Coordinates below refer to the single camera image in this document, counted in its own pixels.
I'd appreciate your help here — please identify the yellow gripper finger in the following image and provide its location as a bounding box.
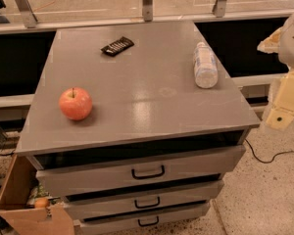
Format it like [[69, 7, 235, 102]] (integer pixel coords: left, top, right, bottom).
[[266, 70, 294, 130], [257, 28, 281, 54]]

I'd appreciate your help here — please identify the black rxbar chocolate bar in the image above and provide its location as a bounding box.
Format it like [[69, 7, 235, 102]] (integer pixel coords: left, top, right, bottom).
[[101, 36, 134, 57]]

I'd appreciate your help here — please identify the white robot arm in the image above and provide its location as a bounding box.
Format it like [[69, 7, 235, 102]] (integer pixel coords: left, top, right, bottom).
[[257, 13, 294, 130]]

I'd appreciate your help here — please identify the clear plastic water bottle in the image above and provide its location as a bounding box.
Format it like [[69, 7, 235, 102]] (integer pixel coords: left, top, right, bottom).
[[193, 42, 219, 89]]

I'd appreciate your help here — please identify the grey drawer cabinet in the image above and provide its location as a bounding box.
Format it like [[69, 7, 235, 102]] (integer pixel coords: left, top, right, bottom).
[[15, 20, 262, 235]]

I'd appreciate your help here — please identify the red apple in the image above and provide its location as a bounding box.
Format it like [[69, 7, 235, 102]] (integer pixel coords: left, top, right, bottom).
[[59, 87, 92, 120]]

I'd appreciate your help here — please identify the bottom grey drawer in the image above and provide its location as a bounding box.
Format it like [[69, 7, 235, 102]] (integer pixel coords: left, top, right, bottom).
[[80, 201, 210, 235]]

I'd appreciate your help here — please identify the grey drawer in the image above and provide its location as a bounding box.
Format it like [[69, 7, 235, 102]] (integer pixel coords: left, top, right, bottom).
[[64, 180, 224, 219], [36, 145, 245, 196], [80, 201, 210, 235]]

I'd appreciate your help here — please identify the middle grey drawer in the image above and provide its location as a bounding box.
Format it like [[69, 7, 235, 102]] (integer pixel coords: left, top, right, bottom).
[[64, 180, 224, 219]]

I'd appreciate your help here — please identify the top grey drawer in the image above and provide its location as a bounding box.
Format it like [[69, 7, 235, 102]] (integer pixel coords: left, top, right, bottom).
[[36, 145, 245, 196]]

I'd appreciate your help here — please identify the small orange fruit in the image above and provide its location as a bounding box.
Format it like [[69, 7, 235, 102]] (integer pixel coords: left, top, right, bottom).
[[34, 197, 50, 209]]

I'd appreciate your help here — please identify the cardboard box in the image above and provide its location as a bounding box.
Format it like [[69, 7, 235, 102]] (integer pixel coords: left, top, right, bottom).
[[0, 155, 74, 235]]

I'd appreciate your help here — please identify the black floor cable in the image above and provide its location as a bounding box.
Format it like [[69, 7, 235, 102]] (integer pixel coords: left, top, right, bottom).
[[244, 138, 294, 165]]

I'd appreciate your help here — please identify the right metal rail post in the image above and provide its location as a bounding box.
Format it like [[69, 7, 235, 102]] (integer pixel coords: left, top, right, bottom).
[[213, 0, 227, 18]]

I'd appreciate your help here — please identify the metal rail post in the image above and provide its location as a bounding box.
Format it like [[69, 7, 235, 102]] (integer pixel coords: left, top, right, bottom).
[[142, 0, 153, 22], [213, 0, 227, 18], [15, 0, 37, 28]]

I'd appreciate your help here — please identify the middle metal rail post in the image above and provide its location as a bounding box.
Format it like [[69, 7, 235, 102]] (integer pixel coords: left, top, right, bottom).
[[142, 0, 153, 22]]

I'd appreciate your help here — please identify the left metal rail post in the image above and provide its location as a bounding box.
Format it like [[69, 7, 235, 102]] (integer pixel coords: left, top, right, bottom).
[[15, 0, 37, 28]]

